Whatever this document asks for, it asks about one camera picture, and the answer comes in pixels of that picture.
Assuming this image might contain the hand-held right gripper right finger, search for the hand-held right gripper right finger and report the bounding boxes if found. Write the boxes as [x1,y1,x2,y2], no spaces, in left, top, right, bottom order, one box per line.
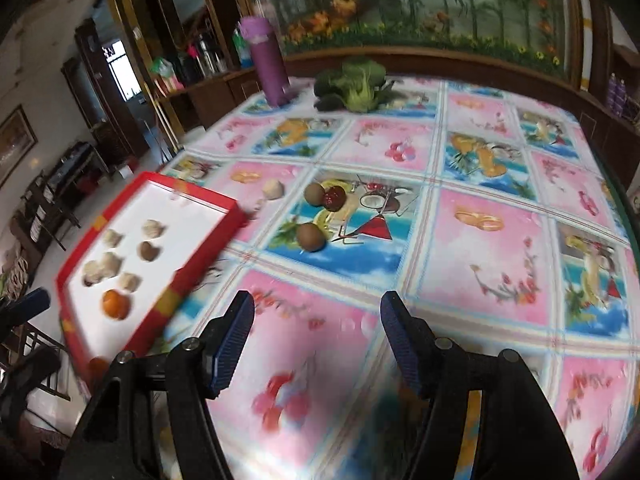
[380,290,581,480]

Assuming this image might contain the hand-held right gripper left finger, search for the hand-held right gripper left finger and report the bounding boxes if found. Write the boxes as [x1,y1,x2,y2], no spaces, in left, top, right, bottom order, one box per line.
[57,290,256,480]

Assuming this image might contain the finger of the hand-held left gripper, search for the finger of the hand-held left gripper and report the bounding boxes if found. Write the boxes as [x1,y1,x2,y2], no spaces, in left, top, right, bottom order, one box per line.
[0,287,51,331]
[0,346,63,425]

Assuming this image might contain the red rimmed white tray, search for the red rimmed white tray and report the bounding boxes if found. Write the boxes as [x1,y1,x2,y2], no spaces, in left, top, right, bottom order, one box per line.
[55,171,248,386]

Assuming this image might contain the dark red date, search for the dark red date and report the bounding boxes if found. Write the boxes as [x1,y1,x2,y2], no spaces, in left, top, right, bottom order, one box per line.
[322,185,347,212]

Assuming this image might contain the wooden chair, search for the wooden chair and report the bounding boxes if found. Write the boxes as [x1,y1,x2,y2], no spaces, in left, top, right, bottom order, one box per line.
[0,320,71,402]

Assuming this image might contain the printed floral tablecloth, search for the printed floral tablecloth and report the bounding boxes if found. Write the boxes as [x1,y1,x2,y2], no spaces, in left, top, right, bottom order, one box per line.
[160,75,640,480]

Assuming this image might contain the black low table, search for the black low table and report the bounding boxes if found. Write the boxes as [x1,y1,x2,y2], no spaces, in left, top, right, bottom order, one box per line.
[42,142,108,198]

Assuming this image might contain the wooden sideboard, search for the wooden sideboard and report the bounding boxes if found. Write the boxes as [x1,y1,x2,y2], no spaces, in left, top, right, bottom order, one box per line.
[157,65,263,133]

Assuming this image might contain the green leafy vegetable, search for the green leafy vegetable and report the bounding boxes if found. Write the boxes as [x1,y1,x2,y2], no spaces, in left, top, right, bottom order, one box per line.
[313,59,397,112]

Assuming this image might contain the purple water bottle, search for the purple water bottle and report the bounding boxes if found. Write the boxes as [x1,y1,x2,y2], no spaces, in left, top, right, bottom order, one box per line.
[239,15,292,107]

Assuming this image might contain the green plastic bottle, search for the green plastic bottle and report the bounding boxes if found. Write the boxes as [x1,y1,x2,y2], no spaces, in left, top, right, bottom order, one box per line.
[232,29,255,68]

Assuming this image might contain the purple bottles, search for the purple bottles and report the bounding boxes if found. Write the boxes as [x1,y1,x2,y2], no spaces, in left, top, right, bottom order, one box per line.
[605,74,632,111]

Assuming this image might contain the bamboo and flower mural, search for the bamboo and flower mural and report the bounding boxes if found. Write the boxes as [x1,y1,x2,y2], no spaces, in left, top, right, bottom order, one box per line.
[245,0,576,77]

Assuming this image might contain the framed wall picture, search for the framed wall picture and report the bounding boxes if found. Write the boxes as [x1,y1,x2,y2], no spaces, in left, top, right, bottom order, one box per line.
[0,105,39,187]

